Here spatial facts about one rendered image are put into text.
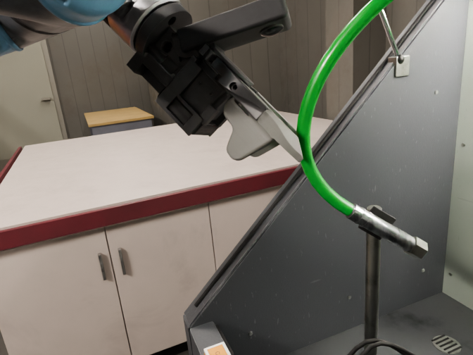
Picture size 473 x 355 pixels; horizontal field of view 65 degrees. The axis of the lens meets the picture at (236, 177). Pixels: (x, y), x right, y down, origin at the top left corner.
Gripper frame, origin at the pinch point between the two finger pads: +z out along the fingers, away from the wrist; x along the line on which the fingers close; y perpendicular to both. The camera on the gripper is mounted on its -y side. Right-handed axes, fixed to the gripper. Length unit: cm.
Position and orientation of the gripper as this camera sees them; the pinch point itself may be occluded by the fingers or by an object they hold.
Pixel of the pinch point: (302, 146)
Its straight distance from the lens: 39.1
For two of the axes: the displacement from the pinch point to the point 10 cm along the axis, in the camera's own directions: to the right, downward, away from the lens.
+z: 6.9, 7.2, -1.1
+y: -6.8, 6.9, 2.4
